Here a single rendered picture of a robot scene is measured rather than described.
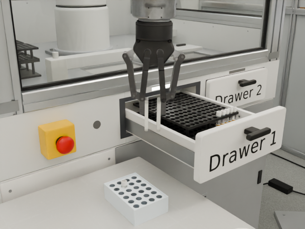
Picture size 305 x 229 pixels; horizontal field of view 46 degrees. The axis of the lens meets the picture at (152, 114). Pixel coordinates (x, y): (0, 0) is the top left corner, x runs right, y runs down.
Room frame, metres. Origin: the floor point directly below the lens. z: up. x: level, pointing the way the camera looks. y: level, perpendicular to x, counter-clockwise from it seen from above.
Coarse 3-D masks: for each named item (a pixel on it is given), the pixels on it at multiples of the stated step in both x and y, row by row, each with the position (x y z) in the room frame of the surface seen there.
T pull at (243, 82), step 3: (240, 81) 1.14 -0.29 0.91; (243, 81) 1.13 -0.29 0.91; (246, 81) 1.13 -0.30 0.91; (249, 81) 1.13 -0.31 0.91; (252, 81) 1.13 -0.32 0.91; (255, 81) 1.14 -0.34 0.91; (240, 84) 1.11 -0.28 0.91; (243, 84) 1.11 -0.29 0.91; (246, 84) 1.12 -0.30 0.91; (249, 84) 1.13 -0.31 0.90; (252, 84) 1.14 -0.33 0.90
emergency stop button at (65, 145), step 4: (64, 136) 0.73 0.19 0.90; (68, 136) 0.73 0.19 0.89; (60, 140) 0.71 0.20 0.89; (64, 140) 0.72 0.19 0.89; (68, 140) 0.72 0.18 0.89; (72, 140) 0.73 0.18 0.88; (56, 144) 0.71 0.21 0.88; (60, 144) 0.71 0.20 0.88; (64, 144) 0.71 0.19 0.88; (68, 144) 0.72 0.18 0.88; (72, 144) 0.73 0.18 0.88; (60, 148) 0.71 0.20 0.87; (64, 148) 0.71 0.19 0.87; (68, 148) 0.72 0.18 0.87; (72, 148) 0.73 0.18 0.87; (60, 152) 0.71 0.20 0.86; (64, 152) 0.71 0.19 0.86; (68, 152) 0.72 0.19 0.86
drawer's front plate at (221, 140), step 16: (272, 112) 0.79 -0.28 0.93; (224, 128) 0.69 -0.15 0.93; (240, 128) 0.72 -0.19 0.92; (272, 128) 0.80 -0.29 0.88; (208, 144) 0.67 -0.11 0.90; (224, 144) 0.70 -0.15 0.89; (240, 144) 0.73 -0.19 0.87; (256, 144) 0.76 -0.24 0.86; (208, 160) 0.67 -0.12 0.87; (224, 160) 0.70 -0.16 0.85; (240, 160) 0.73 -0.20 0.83; (208, 176) 0.67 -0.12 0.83
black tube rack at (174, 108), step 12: (180, 96) 1.00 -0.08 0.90; (192, 96) 1.00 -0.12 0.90; (156, 108) 0.90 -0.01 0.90; (168, 108) 0.90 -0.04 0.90; (180, 108) 0.90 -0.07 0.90; (192, 108) 0.90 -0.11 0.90; (204, 108) 0.90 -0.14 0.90; (216, 108) 0.90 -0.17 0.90; (156, 120) 0.88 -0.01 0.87; (168, 120) 0.82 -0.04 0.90; (180, 120) 0.82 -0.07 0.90; (192, 120) 0.81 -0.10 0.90; (180, 132) 0.81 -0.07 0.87; (192, 132) 0.81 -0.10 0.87
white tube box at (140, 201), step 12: (120, 180) 0.71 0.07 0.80; (132, 180) 0.71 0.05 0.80; (144, 180) 0.71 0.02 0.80; (108, 192) 0.67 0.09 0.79; (120, 192) 0.66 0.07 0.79; (132, 192) 0.66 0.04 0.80; (144, 192) 0.66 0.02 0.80; (156, 192) 0.66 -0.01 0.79; (120, 204) 0.63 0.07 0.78; (132, 204) 0.62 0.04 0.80; (144, 204) 0.62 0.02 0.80; (156, 204) 0.62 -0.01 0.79; (132, 216) 0.60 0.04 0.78; (144, 216) 0.61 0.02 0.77; (156, 216) 0.62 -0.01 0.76
